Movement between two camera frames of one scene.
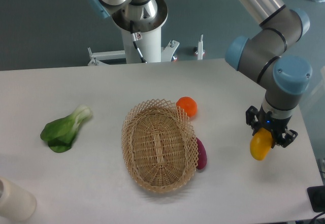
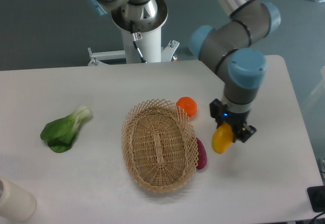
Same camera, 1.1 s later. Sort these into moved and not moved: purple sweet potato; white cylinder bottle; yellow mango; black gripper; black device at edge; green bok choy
Moved: black gripper; yellow mango
Not moved: black device at edge; white cylinder bottle; purple sweet potato; green bok choy
